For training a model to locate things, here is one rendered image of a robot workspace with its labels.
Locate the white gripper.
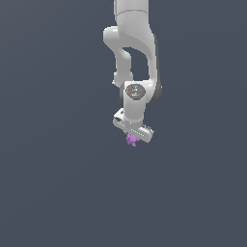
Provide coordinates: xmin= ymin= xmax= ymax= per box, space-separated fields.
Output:
xmin=112 ymin=107 xmax=154 ymax=144

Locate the small purple object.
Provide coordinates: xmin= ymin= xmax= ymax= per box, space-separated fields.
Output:
xmin=125 ymin=132 xmax=141 ymax=148

